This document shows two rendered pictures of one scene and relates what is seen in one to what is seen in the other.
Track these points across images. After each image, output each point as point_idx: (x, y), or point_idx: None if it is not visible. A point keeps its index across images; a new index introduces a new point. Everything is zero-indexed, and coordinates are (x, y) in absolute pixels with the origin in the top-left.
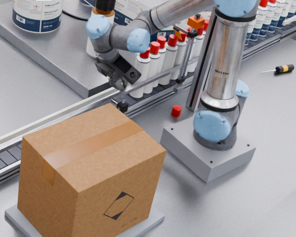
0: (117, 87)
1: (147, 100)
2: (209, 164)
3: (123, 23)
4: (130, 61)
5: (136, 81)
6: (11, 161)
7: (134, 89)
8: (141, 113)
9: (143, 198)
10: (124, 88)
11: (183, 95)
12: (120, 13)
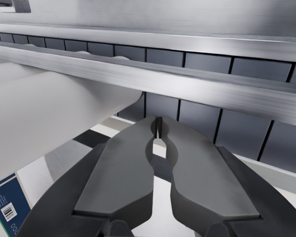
0: (223, 156)
1: (112, 32)
2: None
3: (22, 212)
4: (63, 158)
5: (86, 97)
6: None
7: (136, 63)
8: (156, 27)
9: None
10: (165, 120)
11: (33, 12)
12: (10, 232)
